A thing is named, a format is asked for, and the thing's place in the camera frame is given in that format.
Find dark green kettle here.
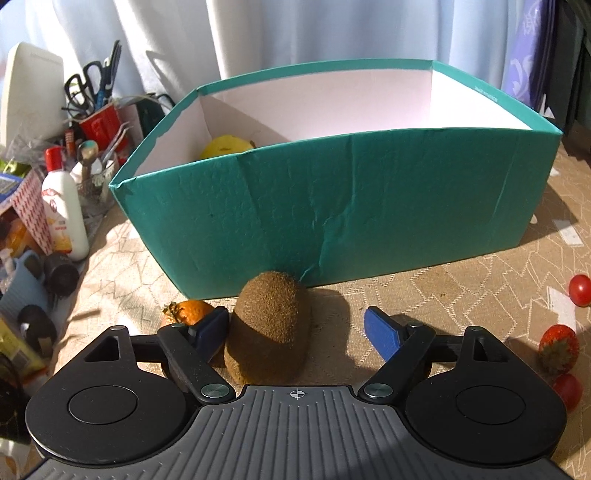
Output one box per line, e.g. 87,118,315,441
134,95,176,139

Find white bottle with red cap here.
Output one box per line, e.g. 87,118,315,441
41,147,90,260

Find purple patterned bag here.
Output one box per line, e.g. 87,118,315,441
501,0,561,112

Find red white patterned box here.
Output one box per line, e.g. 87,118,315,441
9,168,54,254

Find light blue mug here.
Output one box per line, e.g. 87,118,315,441
0,249,51,319

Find red pen cup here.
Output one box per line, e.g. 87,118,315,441
78,102,123,155

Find yellow packet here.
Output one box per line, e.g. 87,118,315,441
0,318,47,384

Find glass jar with spoons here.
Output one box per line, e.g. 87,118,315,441
74,157,118,215

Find teal cardboard box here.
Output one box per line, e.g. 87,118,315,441
108,58,564,301

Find blue printed card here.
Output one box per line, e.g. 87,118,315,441
0,173,24,206

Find brown kiwi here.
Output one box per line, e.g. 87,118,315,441
224,271,312,385

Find white curtain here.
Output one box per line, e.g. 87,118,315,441
0,0,522,121

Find red cherry tomato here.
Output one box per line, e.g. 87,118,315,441
568,274,591,308
551,374,583,411

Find dark pen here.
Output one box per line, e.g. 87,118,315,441
95,41,123,109

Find red strawberry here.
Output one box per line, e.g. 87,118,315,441
539,324,580,374

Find yellow lemon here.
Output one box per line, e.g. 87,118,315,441
199,135,257,161

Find black cup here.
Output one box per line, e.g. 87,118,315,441
17,305,58,354
44,253,80,296

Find small tangerine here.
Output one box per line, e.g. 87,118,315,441
161,299,222,365

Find green leafy plant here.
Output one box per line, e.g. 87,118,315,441
0,157,33,176

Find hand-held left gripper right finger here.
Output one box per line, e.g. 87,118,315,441
359,307,507,404

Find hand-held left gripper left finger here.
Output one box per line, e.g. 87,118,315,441
85,307,236,406

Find black scissors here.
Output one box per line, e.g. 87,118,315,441
64,61,109,116

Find dark green plastic bag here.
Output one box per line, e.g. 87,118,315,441
554,0,591,134

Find metal spoon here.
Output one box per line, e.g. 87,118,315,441
76,141,99,183

